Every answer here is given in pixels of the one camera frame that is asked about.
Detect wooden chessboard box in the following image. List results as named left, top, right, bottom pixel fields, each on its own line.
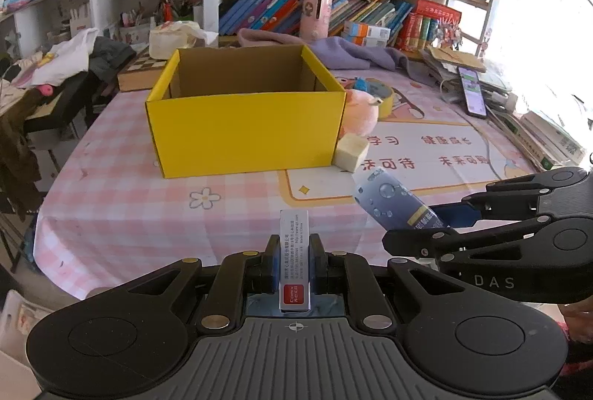
left=117, top=46, right=168, bottom=93

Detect pink plush toy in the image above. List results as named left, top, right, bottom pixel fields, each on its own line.
left=339, top=88, right=385, bottom=139

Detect colourful figure keychains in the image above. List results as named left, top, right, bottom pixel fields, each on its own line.
left=433, top=18, right=464, bottom=54

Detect pink checked printed tablecloth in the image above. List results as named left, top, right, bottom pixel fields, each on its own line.
left=33, top=66, right=552, bottom=301

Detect lavender and mauve cloth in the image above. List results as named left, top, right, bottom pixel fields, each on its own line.
left=238, top=28, right=438, bottom=87

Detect cluster of pens and brushes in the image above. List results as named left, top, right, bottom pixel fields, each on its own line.
left=119, top=0, right=205, bottom=44

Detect black side table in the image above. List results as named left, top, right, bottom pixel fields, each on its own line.
left=22, top=70, right=122, bottom=139

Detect yellow cardboard box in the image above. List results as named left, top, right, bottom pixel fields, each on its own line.
left=145, top=44, right=347, bottom=179

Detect cream foam block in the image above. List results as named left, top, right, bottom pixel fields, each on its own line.
left=334, top=134, right=370, bottom=172

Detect white crumpled plastic bag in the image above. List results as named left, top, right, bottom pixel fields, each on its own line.
left=148, top=20, right=218, bottom=61

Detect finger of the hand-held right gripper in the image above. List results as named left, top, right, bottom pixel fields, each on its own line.
left=432, top=167, right=590, bottom=229
left=382, top=217, right=557, bottom=264

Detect white plastic crate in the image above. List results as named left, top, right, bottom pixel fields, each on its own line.
left=0, top=289, right=54, bottom=400

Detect white charging cable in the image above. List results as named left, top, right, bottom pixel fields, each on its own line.
left=439, top=78, right=506, bottom=179

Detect orange white carton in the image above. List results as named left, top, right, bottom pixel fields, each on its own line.
left=343, top=21, right=391, bottom=40
left=347, top=35, right=391, bottom=48

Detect white power adapter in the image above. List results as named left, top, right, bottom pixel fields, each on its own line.
left=486, top=92, right=519, bottom=114

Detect stack of textbooks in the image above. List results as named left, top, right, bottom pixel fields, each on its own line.
left=486, top=107, right=587, bottom=171

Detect pink cartoon canister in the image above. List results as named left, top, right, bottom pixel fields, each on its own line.
left=299, top=0, right=333, bottom=41

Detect brown paper envelope stack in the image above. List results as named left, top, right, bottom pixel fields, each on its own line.
left=427, top=46, right=487, bottom=74

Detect dark grey garment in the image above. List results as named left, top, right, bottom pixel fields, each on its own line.
left=88, top=36, right=138, bottom=87

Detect stack of red dictionaries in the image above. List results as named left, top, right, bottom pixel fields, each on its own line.
left=396, top=0, right=463, bottom=53

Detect yellow tape roll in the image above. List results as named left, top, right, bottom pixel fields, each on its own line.
left=366, top=78, right=396, bottom=119

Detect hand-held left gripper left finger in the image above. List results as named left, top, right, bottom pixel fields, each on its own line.
left=125, top=234, right=281, bottom=333

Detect person's right hand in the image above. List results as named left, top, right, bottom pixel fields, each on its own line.
left=558, top=304, right=593, bottom=341

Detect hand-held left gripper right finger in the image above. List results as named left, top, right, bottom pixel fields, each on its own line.
left=309, top=234, right=465, bottom=332

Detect small white box red label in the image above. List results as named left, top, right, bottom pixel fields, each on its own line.
left=278, top=210, right=310, bottom=314

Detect white t-shirt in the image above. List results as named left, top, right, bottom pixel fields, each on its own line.
left=11, top=27, right=100, bottom=89

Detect brown garment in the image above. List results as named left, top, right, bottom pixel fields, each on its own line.
left=0, top=87, right=48, bottom=216

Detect blue bubble print bottle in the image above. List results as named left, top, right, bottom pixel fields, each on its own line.
left=352, top=167, right=448, bottom=231

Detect row of colourful books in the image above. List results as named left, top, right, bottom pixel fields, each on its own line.
left=219, top=0, right=415, bottom=49

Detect black smartphone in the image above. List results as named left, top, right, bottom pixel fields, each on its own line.
left=457, top=66, right=488, bottom=119

